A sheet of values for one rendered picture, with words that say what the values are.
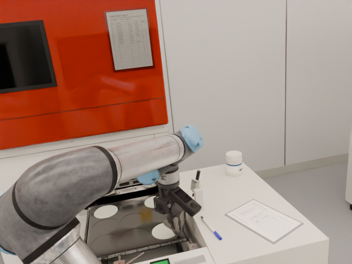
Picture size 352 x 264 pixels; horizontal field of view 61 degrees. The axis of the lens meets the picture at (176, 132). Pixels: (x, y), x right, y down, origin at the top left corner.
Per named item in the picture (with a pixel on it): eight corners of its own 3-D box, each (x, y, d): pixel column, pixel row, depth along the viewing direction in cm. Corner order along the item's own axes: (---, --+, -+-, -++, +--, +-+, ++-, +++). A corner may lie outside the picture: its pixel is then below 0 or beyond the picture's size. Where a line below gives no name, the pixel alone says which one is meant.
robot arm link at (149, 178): (151, 151, 81) (167, 138, 91) (126, 171, 87) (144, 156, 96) (169, 174, 81) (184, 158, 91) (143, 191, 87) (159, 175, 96)
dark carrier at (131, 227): (91, 207, 133) (91, 206, 132) (167, 193, 138) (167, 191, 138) (85, 260, 100) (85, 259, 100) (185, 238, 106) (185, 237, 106)
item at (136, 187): (79, 214, 137) (75, 196, 134) (173, 195, 145) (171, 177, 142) (79, 216, 136) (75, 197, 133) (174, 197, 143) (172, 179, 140)
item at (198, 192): (191, 204, 114) (188, 172, 110) (201, 202, 114) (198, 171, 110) (195, 212, 108) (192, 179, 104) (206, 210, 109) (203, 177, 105)
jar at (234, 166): (224, 171, 138) (223, 152, 135) (238, 168, 139) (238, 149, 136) (230, 177, 131) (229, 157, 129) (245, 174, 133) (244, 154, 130)
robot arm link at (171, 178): (183, 166, 101) (168, 176, 95) (184, 179, 102) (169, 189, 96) (165, 163, 105) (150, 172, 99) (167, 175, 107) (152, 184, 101)
